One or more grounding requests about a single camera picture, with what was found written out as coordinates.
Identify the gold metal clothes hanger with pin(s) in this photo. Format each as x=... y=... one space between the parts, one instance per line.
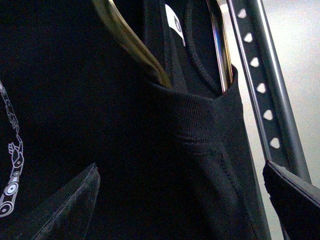
x=131 y=43

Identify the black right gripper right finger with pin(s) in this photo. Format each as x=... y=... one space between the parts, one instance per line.
x=296 y=202

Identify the grey perforated front rack rail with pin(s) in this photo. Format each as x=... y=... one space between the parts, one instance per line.
x=273 y=113

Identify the black printed t-shirt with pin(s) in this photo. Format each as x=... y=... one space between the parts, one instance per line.
x=174 y=163

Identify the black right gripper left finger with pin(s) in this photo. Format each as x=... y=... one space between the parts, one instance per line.
x=66 y=215

